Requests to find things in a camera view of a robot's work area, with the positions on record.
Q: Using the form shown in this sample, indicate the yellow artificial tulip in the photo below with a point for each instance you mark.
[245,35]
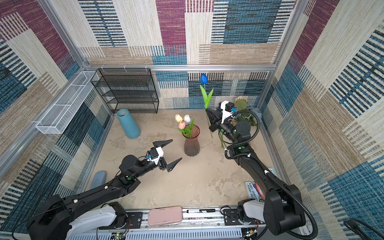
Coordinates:
[178,118]

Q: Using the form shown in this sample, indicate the red glass vase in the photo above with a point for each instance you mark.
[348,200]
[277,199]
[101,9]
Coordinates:
[191,145]

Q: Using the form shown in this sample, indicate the grey blue oval object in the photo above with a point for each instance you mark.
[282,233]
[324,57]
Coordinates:
[98,179]

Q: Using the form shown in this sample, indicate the pink pencil case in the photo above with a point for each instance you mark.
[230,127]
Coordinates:
[165,216]

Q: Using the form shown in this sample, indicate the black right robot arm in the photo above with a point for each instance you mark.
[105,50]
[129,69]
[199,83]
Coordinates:
[284,211]

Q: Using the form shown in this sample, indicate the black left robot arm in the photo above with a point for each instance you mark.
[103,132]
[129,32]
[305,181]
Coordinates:
[62,218]

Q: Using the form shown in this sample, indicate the black wire shelf rack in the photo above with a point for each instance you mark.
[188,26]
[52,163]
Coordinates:
[132,89]

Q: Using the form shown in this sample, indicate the pink artificial tulip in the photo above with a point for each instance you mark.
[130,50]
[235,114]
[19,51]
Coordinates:
[182,127]

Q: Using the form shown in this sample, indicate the dark blue artificial tulip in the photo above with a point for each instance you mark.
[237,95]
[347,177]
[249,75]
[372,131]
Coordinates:
[206,96]

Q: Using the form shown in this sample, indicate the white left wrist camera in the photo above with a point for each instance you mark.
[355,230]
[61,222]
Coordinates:
[154,155]

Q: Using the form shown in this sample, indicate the white artificial tulip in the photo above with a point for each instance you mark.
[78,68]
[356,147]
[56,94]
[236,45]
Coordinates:
[189,124]

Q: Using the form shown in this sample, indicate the dusty blue rose bunch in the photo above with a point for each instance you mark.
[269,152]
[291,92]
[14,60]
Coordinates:
[252,116]

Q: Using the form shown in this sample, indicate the white wire mesh basket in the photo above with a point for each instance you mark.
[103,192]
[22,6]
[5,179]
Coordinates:
[59,116]

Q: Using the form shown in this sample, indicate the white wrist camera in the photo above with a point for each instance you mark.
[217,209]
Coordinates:
[154,155]
[228,111]

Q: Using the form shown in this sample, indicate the treehouse paperback book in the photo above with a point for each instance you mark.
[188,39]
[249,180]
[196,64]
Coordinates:
[254,191]

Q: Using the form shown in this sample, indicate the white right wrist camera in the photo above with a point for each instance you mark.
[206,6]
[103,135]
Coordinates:
[228,111]

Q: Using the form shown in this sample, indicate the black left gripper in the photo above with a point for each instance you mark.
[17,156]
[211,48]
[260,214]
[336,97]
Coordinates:
[162,165]

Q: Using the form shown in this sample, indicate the small teal alarm clock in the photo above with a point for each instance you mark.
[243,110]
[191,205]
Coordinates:
[272,170]

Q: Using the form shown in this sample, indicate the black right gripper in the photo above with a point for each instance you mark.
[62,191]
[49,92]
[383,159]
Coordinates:
[216,116]

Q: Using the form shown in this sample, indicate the teal ceramic vase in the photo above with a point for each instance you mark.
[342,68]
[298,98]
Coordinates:
[128,123]

